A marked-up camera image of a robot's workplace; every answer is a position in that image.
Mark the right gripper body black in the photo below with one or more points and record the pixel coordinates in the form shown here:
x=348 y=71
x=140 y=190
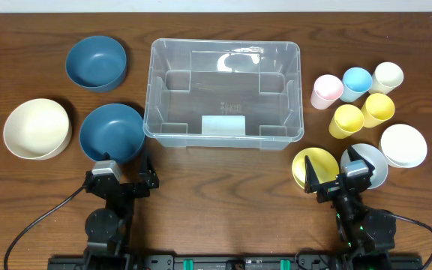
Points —
x=336 y=190

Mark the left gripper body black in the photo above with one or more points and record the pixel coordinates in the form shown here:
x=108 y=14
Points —
x=124 y=188

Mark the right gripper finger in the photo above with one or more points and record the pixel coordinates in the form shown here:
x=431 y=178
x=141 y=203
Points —
x=311 y=182
x=355 y=157

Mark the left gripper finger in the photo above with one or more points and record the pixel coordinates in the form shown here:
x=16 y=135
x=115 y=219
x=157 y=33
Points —
x=147 y=171
x=106 y=157

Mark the yellow small bowl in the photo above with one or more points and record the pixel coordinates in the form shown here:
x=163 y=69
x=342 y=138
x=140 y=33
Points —
x=325 y=165

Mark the light grey-blue small bowl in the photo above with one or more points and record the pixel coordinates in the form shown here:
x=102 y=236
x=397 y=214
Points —
x=375 y=157

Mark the yellow cup front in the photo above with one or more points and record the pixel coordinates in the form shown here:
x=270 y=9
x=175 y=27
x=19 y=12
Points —
x=347 y=120

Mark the yellow cup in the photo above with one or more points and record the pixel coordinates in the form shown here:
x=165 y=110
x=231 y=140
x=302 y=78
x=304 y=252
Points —
x=347 y=120
x=377 y=109

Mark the white small bowl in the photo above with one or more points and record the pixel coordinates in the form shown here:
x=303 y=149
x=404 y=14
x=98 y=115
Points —
x=403 y=146

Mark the pink cup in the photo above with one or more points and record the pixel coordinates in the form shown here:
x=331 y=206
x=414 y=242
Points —
x=326 y=90

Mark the light blue cup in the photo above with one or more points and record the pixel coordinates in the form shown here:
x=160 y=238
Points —
x=356 y=81

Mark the cream cup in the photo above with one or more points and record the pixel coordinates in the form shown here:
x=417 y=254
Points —
x=386 y=77

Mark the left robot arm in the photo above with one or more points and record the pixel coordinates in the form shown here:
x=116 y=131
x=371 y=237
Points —
x=109 y=228

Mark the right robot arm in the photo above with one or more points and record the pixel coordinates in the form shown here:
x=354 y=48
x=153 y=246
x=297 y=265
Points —
x=369 y=233

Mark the clear plastic storage container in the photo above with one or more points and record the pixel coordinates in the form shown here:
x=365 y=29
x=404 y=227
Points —
x=224 y=93

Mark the dark blue bowl near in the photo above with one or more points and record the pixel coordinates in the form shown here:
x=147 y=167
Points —
x=115 y=129

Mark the dark blue bowl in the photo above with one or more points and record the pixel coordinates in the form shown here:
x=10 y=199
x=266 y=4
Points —
x=115 y=129
x=97 y=63

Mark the cream large bowl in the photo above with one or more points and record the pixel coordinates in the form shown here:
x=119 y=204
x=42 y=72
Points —
x=38 y=129

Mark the dark blue bowl far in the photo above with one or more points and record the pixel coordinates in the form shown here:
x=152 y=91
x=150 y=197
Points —
x=97 y=63

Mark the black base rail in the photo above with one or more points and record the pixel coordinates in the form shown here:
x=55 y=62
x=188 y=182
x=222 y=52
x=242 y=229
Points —
x=309 y=261

